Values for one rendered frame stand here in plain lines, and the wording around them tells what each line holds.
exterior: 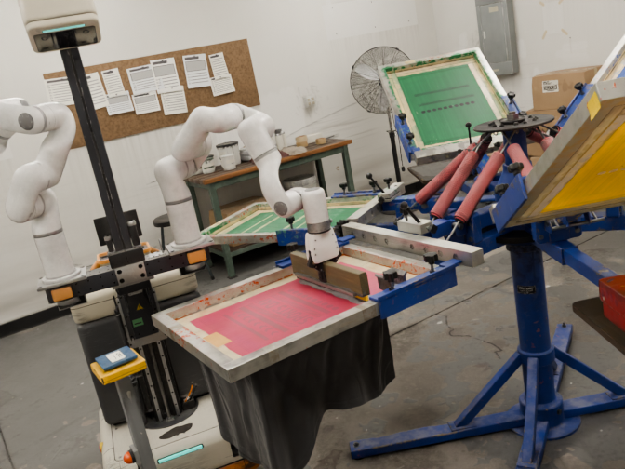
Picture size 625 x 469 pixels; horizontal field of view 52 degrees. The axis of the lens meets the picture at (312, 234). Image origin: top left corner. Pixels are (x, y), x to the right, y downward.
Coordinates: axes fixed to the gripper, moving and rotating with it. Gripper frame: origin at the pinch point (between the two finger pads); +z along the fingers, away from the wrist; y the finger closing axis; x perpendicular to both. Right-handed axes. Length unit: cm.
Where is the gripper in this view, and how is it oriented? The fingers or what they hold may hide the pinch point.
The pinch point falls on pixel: (326, 274)
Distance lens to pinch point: 209.7
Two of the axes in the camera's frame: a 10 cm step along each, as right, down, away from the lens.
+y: -8.2, 2.9, -4.9
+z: 1.7, 9.5, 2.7
